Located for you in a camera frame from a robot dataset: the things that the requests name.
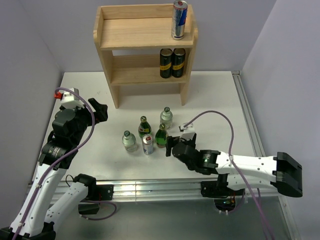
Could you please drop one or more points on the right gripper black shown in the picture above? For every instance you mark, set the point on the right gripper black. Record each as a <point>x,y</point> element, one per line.
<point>170,140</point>

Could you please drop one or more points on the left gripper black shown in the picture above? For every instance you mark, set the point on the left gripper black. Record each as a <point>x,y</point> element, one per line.
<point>101,114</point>

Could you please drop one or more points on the green perrier bottle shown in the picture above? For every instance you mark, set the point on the green perrier bottle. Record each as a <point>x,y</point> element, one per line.
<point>144,127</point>
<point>161,136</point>

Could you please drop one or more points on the clear bottle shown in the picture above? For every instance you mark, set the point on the clear bottle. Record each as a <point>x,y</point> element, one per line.
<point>129,141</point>
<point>166,117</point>

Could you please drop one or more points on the red bull can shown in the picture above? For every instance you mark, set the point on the red bull can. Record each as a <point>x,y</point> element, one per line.
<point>147,144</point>
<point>179,17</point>

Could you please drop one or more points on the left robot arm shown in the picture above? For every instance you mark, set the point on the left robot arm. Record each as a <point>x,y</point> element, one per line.
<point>37,219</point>

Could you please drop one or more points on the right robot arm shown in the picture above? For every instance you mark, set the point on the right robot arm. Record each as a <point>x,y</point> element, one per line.
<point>235,173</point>

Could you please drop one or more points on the Red Bull can front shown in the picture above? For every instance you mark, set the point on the Red Bull can front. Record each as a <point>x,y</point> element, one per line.
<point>147,144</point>

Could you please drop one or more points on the left black yellow can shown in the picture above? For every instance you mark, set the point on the left black yellow can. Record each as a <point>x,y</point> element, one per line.
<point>165,62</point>

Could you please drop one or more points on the black yellow can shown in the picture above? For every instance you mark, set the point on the black yellow can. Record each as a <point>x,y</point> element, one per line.
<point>165,62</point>
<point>178,62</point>

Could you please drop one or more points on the right black yellow can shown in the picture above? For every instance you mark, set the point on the right black yellow can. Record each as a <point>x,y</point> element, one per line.
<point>178,62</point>

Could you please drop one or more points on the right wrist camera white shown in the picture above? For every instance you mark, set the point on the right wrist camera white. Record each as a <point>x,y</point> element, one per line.
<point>188,132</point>

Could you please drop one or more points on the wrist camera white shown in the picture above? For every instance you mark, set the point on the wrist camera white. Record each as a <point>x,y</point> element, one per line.
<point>69,99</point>
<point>188,132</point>

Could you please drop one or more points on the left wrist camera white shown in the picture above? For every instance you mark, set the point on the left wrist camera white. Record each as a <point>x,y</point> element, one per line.
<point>69,99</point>

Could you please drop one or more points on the aluminium front rail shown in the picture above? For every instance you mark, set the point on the aluminium front rail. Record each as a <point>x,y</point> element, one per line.
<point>156,189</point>

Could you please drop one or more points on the aluminium rail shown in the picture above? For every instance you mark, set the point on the aluminium rail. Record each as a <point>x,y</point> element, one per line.
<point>248,116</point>
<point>156,189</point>

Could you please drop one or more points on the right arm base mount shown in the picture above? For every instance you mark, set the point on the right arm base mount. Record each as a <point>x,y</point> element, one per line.
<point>226,200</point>

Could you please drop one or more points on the aluminium right rail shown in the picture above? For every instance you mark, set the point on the aluminium right rail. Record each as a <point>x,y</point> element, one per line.
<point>248,116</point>

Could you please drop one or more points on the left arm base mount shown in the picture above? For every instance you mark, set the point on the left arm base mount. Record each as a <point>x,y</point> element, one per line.
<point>100,193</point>

